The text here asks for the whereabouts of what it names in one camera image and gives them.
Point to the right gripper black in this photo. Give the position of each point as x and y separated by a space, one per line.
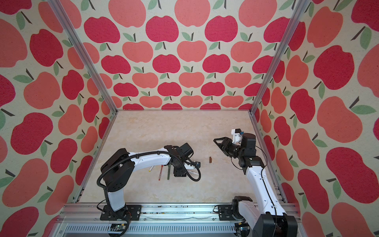
228 145

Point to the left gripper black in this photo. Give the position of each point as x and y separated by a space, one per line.
176 166

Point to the green pen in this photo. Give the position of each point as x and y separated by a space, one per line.
168 173

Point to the red gel pen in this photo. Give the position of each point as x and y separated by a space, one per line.
160 173

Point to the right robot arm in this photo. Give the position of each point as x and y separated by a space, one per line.
269 218

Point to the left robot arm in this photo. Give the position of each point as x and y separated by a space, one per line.
117 170

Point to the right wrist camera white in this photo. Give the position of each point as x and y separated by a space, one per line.
237 136

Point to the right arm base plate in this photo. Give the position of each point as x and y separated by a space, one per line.
230 212

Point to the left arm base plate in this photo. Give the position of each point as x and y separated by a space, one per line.
129 212

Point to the aluminium front rail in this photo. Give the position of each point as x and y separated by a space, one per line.
158 220

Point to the right aluminium frame post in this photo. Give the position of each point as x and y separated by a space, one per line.
282 47

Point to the aluminium frame post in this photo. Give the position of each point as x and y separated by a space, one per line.
282 47
69 29

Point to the left aluminium frame post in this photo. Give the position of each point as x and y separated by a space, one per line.
69 29

